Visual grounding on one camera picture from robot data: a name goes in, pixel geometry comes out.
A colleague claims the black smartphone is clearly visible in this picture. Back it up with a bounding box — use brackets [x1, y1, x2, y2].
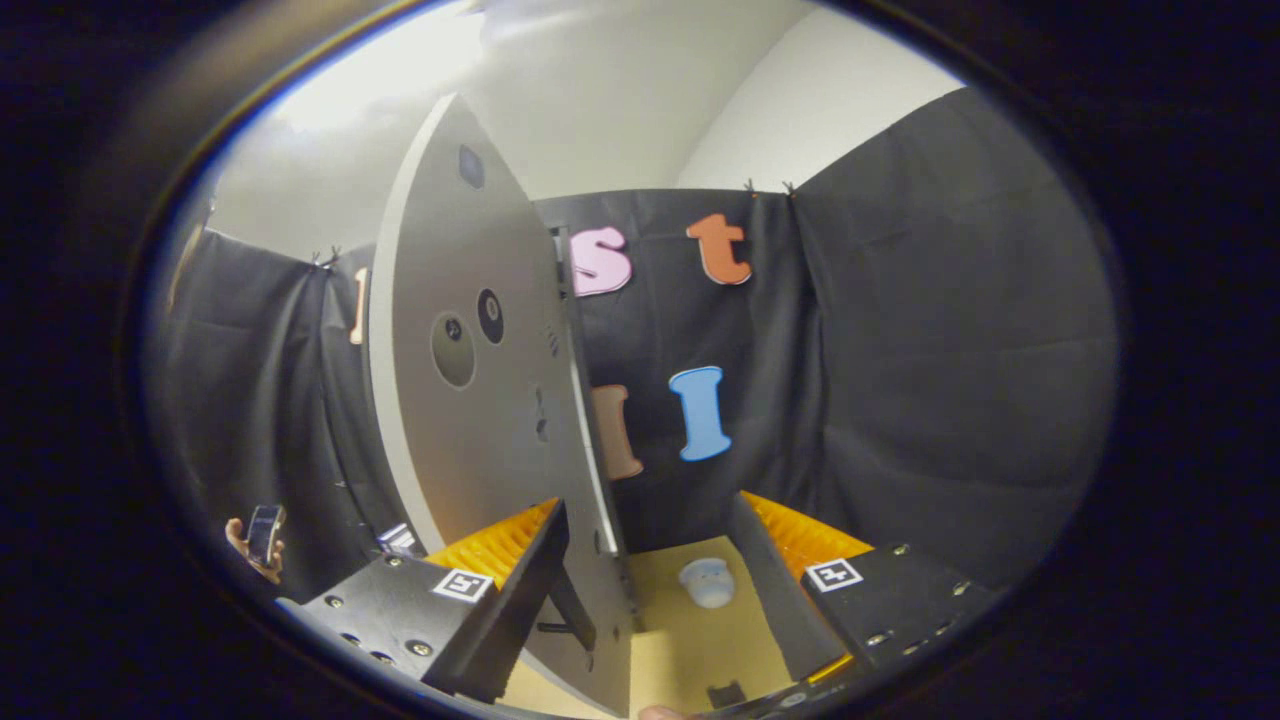
[247, 505, 288, 568]

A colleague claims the dark grey cabinet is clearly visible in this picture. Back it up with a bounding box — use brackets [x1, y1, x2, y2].
[552, 225, 641, 651]

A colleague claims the black backdrop cloth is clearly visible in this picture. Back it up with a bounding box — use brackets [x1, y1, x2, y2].
[150, 85, 1119, 601]

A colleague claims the light grey cabinet door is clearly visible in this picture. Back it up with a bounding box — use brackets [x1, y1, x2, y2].
[368, 93, 638, 718]

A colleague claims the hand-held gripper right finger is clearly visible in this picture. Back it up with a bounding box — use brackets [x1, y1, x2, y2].
[725, 490, 1001, 686]

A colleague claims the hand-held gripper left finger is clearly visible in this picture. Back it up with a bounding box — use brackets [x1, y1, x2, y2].
[275, 498, 571, 703]

